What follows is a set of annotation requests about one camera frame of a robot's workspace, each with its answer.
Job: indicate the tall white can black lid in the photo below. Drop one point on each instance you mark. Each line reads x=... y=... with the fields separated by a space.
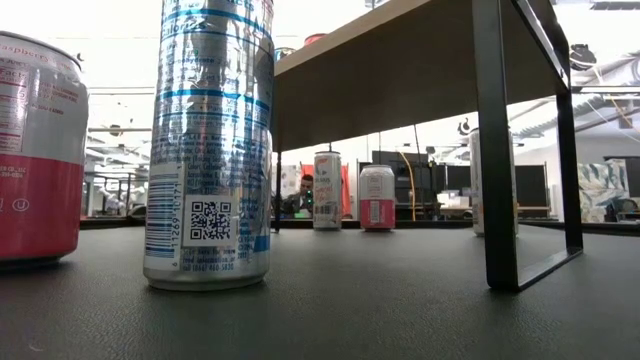
x=327 y=190
x=475 y=190

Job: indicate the black ceiling-mounted device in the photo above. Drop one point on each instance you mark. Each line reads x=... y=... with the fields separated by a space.
x=464 y=127
x=582 y=56

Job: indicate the red fabric panel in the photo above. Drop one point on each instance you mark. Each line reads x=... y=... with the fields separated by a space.
x=346 y=192

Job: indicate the red Fanta soda can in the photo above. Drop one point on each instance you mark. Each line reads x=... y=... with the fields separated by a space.
x=314 y=39

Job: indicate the wooden shelf black metal legs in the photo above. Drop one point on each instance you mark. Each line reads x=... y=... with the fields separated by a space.
x=400 y=75

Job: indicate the pink white sparkling water can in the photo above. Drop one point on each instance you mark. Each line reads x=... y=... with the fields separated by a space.
x=377 y=200
x=45 y=150

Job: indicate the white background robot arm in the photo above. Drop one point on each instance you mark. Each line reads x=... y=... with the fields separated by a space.
x=111 y=199

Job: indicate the Red Bull energy drink can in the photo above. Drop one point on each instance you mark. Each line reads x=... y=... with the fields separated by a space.
x=284 y=53
x=210 y=150

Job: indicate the black equipment cabinet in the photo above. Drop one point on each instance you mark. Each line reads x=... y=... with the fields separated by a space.
x=425 y=175

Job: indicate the leaf print fabric panel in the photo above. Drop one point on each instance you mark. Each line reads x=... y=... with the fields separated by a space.
x=600 y=185
x=290 y=180

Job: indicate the black screen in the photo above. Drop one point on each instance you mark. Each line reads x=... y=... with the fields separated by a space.
x=457 y=177
x=531 y=186

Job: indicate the person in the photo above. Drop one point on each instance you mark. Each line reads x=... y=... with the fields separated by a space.
x=302 y=195

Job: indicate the white box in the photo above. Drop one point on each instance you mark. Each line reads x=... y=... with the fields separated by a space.
x=452 y=201

